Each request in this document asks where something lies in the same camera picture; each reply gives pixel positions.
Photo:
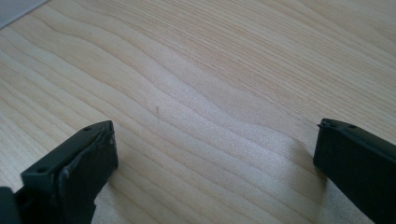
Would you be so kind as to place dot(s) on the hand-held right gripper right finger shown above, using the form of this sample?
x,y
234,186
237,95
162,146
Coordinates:
x,y
361,168

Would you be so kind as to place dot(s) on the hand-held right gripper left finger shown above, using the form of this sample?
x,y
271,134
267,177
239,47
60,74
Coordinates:
x,y
71,174

